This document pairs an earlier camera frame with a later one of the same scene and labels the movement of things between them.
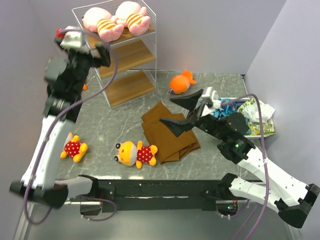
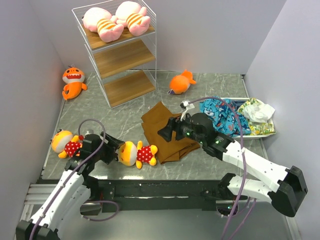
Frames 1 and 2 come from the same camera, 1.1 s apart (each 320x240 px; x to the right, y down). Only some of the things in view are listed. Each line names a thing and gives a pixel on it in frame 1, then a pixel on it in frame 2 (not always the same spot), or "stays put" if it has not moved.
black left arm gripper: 103,59 to 111,146
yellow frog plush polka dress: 129,154 stays put
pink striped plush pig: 129,14 stays put
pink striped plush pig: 99,19 stays put
